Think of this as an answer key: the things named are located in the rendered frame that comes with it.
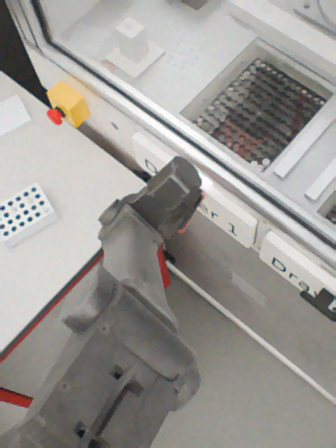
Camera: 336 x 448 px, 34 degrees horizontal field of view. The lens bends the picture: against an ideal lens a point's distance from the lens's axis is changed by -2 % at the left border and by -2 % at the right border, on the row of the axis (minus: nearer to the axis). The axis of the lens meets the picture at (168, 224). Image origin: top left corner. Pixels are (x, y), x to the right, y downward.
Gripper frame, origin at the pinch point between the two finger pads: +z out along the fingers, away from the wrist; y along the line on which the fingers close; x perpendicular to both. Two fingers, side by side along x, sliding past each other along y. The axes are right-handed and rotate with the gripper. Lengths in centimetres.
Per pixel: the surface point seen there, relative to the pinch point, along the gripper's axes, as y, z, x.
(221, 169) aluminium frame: 7.7, -1.5, -1.6
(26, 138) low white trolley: -17.6, 7.8, 45.2
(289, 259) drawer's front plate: 1.3, 2.8, -19.2
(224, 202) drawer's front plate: 2.2, 2.0, -4.2
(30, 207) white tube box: -23.8, -2.2, 28.9
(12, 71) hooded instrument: -21, 40, 86
